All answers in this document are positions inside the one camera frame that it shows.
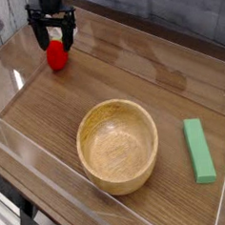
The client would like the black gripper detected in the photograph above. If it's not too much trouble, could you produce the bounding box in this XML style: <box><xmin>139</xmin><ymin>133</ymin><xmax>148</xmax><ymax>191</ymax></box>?
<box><xmin>25</xmin><ymin>0</ymin><xmax>76</xmax><ymax>51</ymax></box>

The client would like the red strawberry toy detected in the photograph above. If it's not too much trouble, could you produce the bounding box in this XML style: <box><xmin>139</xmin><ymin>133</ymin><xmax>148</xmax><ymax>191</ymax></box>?
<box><xmin>47</xmin><ymin>40</ymin><xmax>69</xmax><ymax>72</ymax></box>

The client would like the wooden bowl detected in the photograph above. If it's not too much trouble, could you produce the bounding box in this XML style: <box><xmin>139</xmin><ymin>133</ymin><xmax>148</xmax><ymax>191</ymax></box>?
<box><xmin>76</xmin><ymin>99</ymin><xmax>159</xmax><ymax>195</ymax></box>

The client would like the green rectangular block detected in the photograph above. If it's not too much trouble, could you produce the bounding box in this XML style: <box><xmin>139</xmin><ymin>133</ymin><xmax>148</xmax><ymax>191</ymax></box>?
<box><xmin>183</xmin><ymin>118</ymin><xmax>217</xmax><ymax>184</ymax></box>

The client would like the clear acrylic tray enclosure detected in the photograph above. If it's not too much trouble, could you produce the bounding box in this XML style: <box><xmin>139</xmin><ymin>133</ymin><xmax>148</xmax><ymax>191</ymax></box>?
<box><xmin>0</xmin><ymin>10</ymin><xmax>225</xmax><ymax>225</ymax></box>

